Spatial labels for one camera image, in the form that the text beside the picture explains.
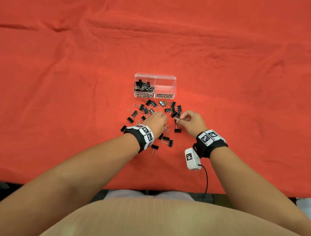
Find red tablecloth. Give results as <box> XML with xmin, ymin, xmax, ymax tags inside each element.
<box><xmin>0</xmin><ymin>0</ymin><xmax>311</xmax><ymax>198</ymax></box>

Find person's right forearm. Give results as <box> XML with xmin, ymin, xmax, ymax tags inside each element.
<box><xmin>210</xmin><ymin>146</ymin><xmax>311</xmax><ymax>236</ymax></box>

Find person's grey trousers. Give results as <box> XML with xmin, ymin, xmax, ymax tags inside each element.
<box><xmin>103</xmin><ymin>189</ymin><xmax>195</xmax><ymax>202</ymax></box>

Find heap of sorted small clips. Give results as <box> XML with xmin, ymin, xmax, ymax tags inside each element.
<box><xmin>135</xmin><ymin>79</ymin><xmax>155</xmax><ymax>93</ymax></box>

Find black cable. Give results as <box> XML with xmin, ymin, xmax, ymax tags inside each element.
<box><xmin>198</xmin><ymin>164</ymin><xmax>209</xmax><ymax>202</ymax></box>

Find clear two-compartment plastic box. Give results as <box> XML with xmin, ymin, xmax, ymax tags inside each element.
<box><xmin>133</xmin><ymin>73</ymin><xmax>177</xmax><ymax>100</ymax></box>

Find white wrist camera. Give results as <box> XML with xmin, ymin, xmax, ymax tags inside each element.
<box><xmin>184</xmin><ymin>147</ymin><xmax>202</xmax><ymax>171</ymax></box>

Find person's left forearm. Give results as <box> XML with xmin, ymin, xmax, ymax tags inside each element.
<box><xmin>0</xmin><ymin>133</ymin><xmax>141</xmax><ymax>236</ymax></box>

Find black wristband with marker tags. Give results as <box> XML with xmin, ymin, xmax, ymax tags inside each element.
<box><xmin>192</xmin><ymin>129</ymin><xmax>229</xmax><ymax>159</ymax></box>
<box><xmin>123</xmin><ymin>124</ymin><xmax>155</xmax><ymax>154</ymax></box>

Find person's right hand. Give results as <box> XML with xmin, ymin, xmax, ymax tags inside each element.
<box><xmin>175</xmin><ymin>111</ymin><xmax>208</xmax><ymax>138</ymax></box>

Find person's beige shirt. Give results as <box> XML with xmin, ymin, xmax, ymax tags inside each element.
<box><xmin>40</xmin><ymin>197</ymin><xmax>302</xmax><ymax>236</ymax></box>

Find pile of black binder clips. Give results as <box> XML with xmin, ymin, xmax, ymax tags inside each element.
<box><xmin>120</xmin><ymin>98</ymin><xmax>183</xmax><ymax>157</ymax></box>

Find person's left hand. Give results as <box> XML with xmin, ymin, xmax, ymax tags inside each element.
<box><xmin>142</xmin><ymin>111</ymin><xmax>167</xmax><ymax>139</ymax></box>

